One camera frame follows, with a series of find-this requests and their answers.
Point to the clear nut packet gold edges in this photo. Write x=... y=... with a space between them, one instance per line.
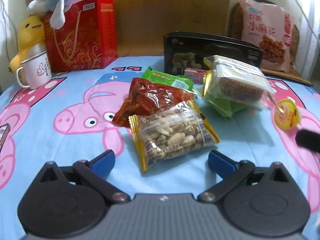
x=170 y=135

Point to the wooden board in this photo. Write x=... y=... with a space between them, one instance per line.
x=162 y=10

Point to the white enamel mug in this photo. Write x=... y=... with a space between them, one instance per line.
x=37 y=70

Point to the green packet with red label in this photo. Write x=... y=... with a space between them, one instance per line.
x=172 y=80

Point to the pale green snack packet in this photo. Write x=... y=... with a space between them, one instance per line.
x=214 y=102

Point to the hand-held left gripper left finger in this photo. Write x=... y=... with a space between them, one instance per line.
x=105 y=160

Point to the yellow duck plush toy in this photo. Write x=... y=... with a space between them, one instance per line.
x=28 y=32

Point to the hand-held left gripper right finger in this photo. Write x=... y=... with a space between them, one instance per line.
x=220 y=162

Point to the red snack packet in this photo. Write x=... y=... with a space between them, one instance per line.
x=150 y=97

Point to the small pink box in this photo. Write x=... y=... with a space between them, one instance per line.
x=195 y=75

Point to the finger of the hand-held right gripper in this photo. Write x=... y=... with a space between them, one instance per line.
x=308 y=140

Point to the printed blanket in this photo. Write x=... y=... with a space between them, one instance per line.
x=75 y=150

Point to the red gift bag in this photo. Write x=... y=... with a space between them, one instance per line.
x=82 y=42

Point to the large pink snack bag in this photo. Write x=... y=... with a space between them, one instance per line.
x=265 y=22

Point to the black cardboard box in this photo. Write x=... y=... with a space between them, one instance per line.
x=185 y=45

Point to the clear cake packet gold edge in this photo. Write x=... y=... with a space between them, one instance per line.
x=237 y=85

